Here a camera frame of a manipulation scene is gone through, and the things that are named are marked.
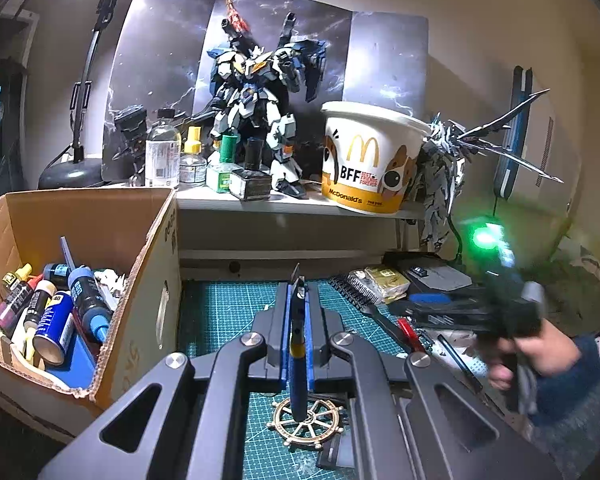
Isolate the patterned cloth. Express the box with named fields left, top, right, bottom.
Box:
left=555, top=245, right=600, bottom=321

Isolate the black cap square bottle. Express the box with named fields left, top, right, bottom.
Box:
left=229, top=137, right=272, bottom=202

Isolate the red handle cutter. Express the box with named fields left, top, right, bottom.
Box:
left=397, top=317, right=426, bottom=356

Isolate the dark grey jar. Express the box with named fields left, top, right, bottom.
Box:
left=112, top=105, right=148, bottom=186

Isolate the brown cardboard box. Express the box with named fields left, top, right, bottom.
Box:
left=0, top=187, right=183, bottom=408

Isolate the black blue upright panel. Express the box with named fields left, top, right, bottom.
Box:
left=495, top=65, right=533, bottom=201

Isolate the black flat box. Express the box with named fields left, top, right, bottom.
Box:
left=385, top=252, right=473, bottom=293

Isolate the pale yellow packet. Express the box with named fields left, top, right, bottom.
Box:
left=365, top=265, right=411, bottom=303

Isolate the white cap dark bottle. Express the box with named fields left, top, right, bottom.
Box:
left=22, top=280, right=58, bottom=361

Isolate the green cap glass bottle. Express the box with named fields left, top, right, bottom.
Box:
left=205, top=132, right=241, bottom=195

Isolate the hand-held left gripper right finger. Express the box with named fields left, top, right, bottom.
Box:
left=307, top=282, right=563, bottom=480

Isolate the dark stormy wall poster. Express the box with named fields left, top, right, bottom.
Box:
left=102, top=0, right=431, bottom=186

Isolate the blue handled hobby tool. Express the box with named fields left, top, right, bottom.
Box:
left=285, top=262, right=313, bottom=423

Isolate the clear plastic bottle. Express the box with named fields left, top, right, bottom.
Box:
left=145, top=108, right=182, bottom=190

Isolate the person's right forearm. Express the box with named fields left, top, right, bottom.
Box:
left=525, top=335, right=600, bottom=466

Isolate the green cutting mat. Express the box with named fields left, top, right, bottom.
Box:
left=180, top=280, right=411, bottom=468

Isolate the black bottle blue label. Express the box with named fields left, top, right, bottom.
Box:
left=69, top=266, right=113, bottom=345
left=42, top=261, right=72, bottom=293

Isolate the blue flat card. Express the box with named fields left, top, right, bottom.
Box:
left=45, top=335, right=101, bottom=391

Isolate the grey winged robot model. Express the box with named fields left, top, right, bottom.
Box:
left=410, top=87, right=566, bottom=253

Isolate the black spiral binding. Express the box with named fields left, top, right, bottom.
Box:
left=330, top=275, right=381, bottom=311

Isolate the person's right hand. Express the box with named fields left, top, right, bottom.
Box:
left=487, top=320, right=581, bottom=392

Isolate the small yellow cap bottle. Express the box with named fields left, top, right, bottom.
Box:
left=0, top=262, right=33, bottom=291

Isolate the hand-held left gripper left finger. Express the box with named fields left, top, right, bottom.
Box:
left=37, top=282, right=292, bottom=480

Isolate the wooden ship wheel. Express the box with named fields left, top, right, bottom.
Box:
left=266, top=397, right=353, bottom=456

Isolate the small dark box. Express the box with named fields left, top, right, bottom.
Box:
left=317, top=435, right=356, bottom=468

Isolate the white yellow paper bucket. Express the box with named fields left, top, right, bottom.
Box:
left=320, top=101, right=433, bottom=216

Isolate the blue spray can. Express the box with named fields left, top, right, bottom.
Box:
left=32, top=290, right=76, bottom=366

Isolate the clear bottle yellow nozzle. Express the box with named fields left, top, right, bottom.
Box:
left=179, top=126, right=207, bottom=188

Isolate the black desk lamp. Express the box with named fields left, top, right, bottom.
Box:
left=37, top=0, right=131, bottom=191

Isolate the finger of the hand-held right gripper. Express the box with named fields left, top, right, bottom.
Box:
left=409, top=292, right=486, bottom=313
left=412, top=310, right=486, bottom=335

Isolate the blue white robot model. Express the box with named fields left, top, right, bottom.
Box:
left=180, top=0, right=331, bottom=198

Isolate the white desk shelf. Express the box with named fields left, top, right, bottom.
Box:
left=175, top=185, right=431, bottom=281

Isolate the translucent red bottle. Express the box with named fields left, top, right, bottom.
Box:
left=0, top=282, right=33, bottom=338

